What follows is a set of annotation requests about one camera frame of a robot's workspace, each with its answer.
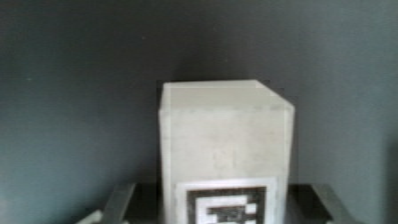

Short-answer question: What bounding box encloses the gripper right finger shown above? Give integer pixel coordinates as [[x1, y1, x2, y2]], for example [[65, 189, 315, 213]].
[[313, 184, 356, 224]]

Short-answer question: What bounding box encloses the white table leg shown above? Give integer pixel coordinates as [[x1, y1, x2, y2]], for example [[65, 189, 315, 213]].
[[159, 80, 296, 224]]

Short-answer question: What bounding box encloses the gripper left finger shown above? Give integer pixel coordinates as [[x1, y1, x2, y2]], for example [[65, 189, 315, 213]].
[[75, 182, 139, 224]]

